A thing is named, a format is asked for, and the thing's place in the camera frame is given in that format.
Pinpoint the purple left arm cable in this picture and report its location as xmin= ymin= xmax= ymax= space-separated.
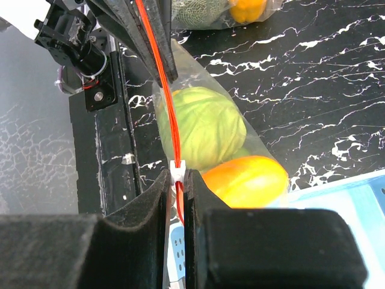
xmin=54 ymin=64 xmax=73 ymax=96

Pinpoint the clear orange-zip bag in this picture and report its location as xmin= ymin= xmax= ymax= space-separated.
xmin=132 ymin=0 xmax=291 ymax=226
xmin=171 ymin=0 xmax=283 ymax=30

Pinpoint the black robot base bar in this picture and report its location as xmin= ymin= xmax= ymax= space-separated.
xmin=35 ymin=1 xmax=140 ymax=215

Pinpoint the light blue plastic basket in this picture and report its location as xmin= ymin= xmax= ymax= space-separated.
xmin=165 ymin=171 xmax=384 ymax=288

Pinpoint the orange yellow mango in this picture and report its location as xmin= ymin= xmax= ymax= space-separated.
xmin=202 ymin=155 xmax=289 ymax=208

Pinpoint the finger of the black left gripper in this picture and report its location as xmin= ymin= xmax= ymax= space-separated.
xmin=86 ymin=0 xmax=162 ymax=85
xmin=146 ymin=0 xmax=178 ymax=83

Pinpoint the green cabbage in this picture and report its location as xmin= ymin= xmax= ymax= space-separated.
xmin=229 ymin=147 xmax=250 ymax=160
xmin=173 ymin=87 xmax=247 ymax=170

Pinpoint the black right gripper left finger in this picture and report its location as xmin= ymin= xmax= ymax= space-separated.
xmin=1 ymin=170 xmax=171 ymax=288

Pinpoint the netted green melon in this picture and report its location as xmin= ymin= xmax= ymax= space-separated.
xmin=171 ymin=0 xmax=229 ymax=30

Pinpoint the orange yellow bell pepper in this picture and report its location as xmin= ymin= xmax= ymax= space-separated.
xmin=229 ymin=0 xmax=267 ymax=23

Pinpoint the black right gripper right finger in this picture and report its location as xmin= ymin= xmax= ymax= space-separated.
xmin=183 ymin=169 xmax=368 ymax=288

